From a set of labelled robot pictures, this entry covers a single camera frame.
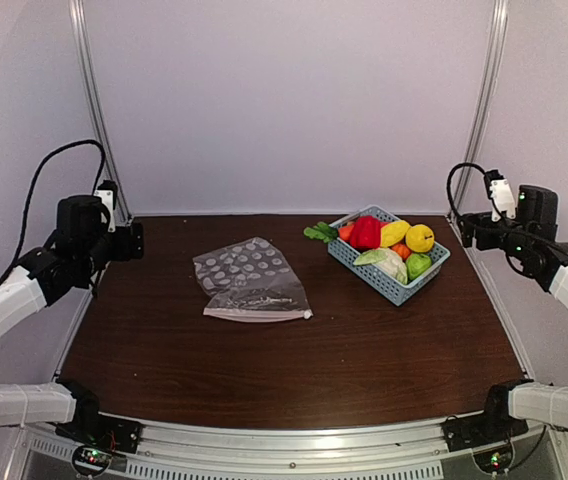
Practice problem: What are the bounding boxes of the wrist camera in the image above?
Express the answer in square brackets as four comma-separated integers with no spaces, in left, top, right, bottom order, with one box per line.
[483,169,516,223]
[93,180,118,233]

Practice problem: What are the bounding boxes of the aluminium front rail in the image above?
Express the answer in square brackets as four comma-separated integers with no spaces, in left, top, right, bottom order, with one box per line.
[0,417,568,479]

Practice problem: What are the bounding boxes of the clear polka dot zip bag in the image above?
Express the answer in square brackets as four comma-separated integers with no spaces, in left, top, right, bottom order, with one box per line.
[193,237,313,323]

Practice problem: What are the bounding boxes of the left black cable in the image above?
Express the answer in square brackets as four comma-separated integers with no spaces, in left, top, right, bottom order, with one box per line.
[0,139,108,291]

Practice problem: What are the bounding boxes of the toy cabbage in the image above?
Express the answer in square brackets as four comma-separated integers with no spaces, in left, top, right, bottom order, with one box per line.
[353,248,408,285]

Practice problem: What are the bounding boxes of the orange toy carrot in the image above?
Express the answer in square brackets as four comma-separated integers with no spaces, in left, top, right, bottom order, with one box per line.
[303,222,355,244]

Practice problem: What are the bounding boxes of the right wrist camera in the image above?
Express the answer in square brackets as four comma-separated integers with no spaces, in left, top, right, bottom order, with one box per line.
[483,169,516,223]

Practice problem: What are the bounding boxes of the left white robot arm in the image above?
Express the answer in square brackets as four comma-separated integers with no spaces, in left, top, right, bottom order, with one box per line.
[0,189,144,444]

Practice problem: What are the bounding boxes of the yellow toy pear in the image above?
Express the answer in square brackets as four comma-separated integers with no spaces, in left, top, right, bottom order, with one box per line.
[404,224,435,253]

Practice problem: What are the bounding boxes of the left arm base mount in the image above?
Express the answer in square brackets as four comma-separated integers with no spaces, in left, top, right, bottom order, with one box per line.
[53,413,143,479]

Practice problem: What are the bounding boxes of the blue plastic basket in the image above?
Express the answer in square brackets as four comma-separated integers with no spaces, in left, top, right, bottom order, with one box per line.
[327,204,452,307]

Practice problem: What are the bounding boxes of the aluminium frame post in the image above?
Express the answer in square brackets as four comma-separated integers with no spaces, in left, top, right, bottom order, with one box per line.
[68,0,133,223]
[446,0,509,219]

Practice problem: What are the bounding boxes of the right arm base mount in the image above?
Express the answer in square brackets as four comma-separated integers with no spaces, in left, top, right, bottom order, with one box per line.
[440,412,529,476]

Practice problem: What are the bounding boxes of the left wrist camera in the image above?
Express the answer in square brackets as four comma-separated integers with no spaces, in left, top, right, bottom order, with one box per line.
[93,180,118,233]

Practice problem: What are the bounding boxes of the left aluminium frame post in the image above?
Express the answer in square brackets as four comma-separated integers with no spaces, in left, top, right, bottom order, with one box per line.
[68,0,133,223]

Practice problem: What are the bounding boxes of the black cable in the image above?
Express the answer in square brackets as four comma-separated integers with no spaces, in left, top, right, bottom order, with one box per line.
[445,162,495,221]
[0,139,108,291]

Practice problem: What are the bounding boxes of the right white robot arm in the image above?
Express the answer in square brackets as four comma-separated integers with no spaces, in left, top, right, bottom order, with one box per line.
[452,180,568,442]

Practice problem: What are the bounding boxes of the green toy apple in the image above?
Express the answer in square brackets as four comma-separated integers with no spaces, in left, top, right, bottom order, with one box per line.
[405,253,432,282]

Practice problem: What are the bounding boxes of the red toy bell pepper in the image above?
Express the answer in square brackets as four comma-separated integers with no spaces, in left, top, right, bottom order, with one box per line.
[349,216,382,250]

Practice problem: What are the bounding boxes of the yellow toy bell pepper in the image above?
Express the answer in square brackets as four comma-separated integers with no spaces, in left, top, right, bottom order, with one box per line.
[380,220,411,248]

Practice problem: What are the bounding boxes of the right aluminium frame post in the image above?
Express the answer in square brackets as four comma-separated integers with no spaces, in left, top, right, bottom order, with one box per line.
[446,0,509,219]

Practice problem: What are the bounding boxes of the right black cable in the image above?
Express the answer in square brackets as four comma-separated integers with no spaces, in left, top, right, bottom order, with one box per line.
[445,162,495,221]

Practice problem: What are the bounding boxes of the orange toy pumpkin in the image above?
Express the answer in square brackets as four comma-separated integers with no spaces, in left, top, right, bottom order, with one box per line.
[391,243,412,261]

